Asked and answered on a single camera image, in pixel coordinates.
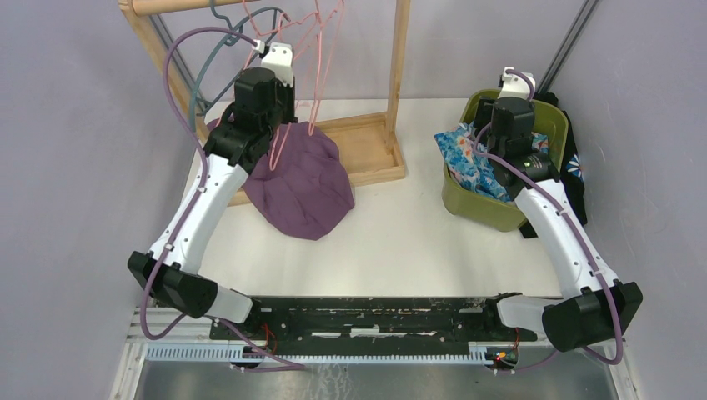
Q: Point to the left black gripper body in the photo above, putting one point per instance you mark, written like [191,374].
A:
[285,111]

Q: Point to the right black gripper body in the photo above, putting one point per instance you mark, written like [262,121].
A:
[492,149]

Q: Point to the blue floral garment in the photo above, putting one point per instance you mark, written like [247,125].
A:
[471,172]

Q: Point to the pink hanger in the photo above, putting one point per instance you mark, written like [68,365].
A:
[277,145]
[324,63]
[286,22]

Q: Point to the purple garment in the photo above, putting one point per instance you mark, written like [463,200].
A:
[309,193]

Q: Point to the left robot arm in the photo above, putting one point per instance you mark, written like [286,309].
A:
[169,270]

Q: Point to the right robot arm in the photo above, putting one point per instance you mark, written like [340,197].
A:
[558,232]

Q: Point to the grey blue hanger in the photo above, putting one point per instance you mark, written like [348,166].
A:
[229,56]

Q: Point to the black floral cloth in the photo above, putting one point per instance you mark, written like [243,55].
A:
[571,172]

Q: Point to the green plastic basket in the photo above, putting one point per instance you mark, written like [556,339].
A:
[504,217]

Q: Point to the wooden clothes rack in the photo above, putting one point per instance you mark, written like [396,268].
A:
[368,144]

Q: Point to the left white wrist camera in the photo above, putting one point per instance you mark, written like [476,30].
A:
[277,57]

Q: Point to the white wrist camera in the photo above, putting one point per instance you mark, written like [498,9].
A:
[514,83]
[277,57]

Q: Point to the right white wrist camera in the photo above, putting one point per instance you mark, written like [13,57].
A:
[514,83]

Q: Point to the white cable comb strip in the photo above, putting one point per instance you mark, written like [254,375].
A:
[240,354]

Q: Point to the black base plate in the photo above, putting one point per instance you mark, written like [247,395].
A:
[377,326]

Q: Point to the aluminium rail frame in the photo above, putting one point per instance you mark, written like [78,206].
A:
[211,330]

